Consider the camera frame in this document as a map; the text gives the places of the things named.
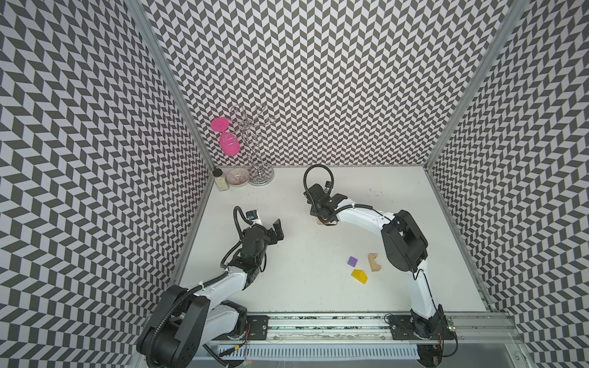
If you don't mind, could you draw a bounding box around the purple block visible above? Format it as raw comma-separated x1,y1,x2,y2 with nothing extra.
348,256,358,268

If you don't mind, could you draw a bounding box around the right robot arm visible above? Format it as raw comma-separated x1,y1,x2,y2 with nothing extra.
304,184,443,340

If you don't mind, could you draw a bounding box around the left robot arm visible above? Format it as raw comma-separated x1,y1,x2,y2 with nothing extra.
136,219,285,367

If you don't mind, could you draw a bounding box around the yellow block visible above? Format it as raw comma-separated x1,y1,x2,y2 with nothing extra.
351,269,368,285

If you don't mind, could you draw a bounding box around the natural wood arch block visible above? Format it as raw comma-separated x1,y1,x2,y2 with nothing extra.
368,253,382,272

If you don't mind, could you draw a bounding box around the striped ceramic bowl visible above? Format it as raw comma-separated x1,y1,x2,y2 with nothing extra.
225,168,250,187

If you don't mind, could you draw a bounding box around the glass spice jar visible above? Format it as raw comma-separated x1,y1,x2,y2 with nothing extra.
212,168,229,192

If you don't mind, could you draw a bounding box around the pink plastic wine glass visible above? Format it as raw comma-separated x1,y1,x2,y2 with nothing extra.
210,117,241,157

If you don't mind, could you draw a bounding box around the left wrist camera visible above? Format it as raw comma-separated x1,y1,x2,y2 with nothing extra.
245,209,262,225

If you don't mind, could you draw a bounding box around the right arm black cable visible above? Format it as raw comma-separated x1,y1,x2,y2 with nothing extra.
302,164,335,199

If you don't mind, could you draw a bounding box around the chrome wire glass stand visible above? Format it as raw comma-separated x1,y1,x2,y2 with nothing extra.
230,104,275,187

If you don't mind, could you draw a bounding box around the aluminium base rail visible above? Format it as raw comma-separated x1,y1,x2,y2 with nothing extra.
209,312,535,367

